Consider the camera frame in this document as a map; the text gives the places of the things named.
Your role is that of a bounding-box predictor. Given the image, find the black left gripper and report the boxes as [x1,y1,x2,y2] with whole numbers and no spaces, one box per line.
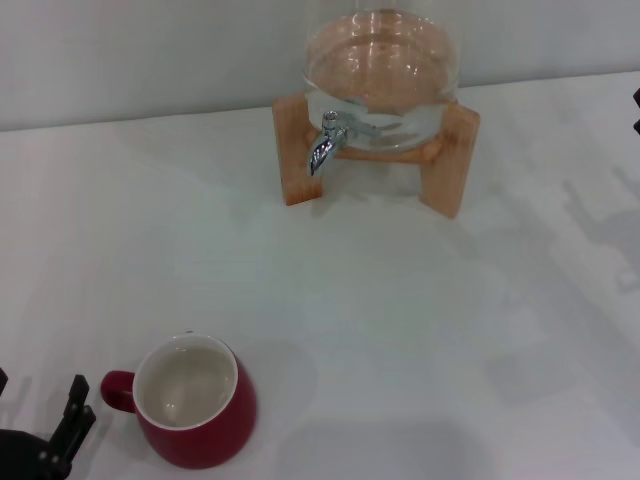
[0,368,97,480]

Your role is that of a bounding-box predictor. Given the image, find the red ceramic cup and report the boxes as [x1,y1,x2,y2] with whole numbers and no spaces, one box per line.
[100,332,259,471]

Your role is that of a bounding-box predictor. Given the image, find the chrome faucet tap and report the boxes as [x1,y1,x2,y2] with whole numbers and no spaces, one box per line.
[305,109,381,177]

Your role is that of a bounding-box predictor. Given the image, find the glass water dispenser jar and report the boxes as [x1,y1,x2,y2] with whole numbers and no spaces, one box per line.
[299,0,462,153]

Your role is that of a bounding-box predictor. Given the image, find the wooden dispenser stand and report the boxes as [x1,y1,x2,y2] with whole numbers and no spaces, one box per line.
[272,92,481,220]

